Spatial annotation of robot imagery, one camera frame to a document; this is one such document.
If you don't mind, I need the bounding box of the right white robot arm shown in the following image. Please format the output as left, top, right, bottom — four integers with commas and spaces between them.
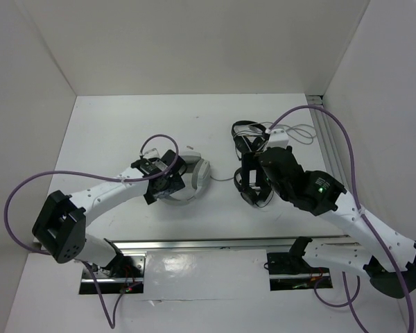
237, 147, 416, 299

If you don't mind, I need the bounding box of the white over-ear headphones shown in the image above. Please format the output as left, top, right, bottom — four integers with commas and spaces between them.
160, 150, 211, 206

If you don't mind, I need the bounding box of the aluminium side rail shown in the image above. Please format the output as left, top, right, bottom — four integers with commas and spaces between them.
306, 95, 354, 237

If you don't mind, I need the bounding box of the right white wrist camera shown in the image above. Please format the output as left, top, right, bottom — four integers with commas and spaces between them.
263, 128, 289, 151

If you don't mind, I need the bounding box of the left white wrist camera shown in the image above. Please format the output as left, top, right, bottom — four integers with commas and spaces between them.
139, 148, 160, 162

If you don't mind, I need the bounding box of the aluminium mounting rail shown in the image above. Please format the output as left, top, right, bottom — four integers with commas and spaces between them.
79, 237, 333, 295

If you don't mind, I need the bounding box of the black on-ear headphones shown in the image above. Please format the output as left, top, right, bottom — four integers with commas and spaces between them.
231, 120, 267, 160
233, 167, 274, 208

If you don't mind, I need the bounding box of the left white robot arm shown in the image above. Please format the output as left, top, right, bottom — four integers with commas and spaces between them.
32, 150, 187, 277

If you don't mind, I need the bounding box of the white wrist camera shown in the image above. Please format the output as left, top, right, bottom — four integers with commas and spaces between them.
139, 148, 160, 162
263, 128, 289, 151

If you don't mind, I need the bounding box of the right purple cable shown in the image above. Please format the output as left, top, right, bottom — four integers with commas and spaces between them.
263, 103, 416, 333

